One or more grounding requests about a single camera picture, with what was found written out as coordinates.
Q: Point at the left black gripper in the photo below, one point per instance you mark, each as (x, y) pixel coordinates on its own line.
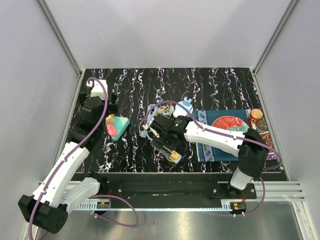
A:
(112, 106)

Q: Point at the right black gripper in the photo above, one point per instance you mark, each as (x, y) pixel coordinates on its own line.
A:
(173, 146)

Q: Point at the yellow small charger plug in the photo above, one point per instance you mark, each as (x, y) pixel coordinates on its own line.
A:
(174, 156)

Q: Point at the teal triangular power strip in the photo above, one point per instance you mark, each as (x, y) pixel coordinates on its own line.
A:
(121, 123)

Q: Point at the pink square plug adapter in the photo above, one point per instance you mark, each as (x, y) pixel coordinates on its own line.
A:
(112, 130)

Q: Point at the white square plug adapter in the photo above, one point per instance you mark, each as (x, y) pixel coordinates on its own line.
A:
(179, 112)

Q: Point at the round light blue power socket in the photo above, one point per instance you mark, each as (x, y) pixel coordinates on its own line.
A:
(187, 108)

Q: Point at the light blue charger plug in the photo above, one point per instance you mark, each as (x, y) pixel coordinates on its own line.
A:
(187, 101)

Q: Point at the light blue long power strip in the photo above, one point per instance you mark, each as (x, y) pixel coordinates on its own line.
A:
(167, 151)

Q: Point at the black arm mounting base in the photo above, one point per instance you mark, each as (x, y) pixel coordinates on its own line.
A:
(169, 191)

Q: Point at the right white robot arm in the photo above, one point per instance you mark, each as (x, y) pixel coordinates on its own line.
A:
(248, 147)

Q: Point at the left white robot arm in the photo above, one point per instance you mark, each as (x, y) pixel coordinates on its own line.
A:
(49, 206)

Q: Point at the red floral ceramic plate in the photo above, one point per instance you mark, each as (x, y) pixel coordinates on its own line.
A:
(230, 123)

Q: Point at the dark blue patterned placemat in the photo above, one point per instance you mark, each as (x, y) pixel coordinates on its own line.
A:
(206, 153)

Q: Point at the copper metal cup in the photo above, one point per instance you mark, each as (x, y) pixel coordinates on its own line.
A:
(256, 115)

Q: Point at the colourful patterned coaster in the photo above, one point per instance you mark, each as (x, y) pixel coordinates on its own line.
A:
(262, 128)

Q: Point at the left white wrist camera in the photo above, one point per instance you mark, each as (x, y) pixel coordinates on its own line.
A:
(96, 89)

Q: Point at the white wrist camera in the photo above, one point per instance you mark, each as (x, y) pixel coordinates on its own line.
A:
(96, 89)
(147, 127)

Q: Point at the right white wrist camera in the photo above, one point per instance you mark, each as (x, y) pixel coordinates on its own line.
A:
(147, 127)

